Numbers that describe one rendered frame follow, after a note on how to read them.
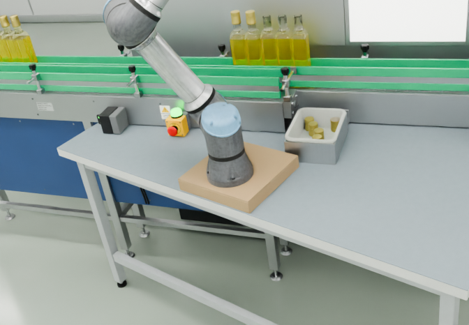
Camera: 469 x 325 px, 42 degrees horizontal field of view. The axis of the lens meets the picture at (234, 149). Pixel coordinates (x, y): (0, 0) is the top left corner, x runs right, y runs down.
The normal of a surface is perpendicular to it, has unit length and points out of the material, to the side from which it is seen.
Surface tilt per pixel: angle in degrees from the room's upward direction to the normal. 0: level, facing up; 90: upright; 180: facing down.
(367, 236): 0
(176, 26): 90
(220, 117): 7
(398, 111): 90
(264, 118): 90
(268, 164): 0
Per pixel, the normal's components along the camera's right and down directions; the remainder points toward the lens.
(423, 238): -0.14, -0.85
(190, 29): -0.33, 0.52
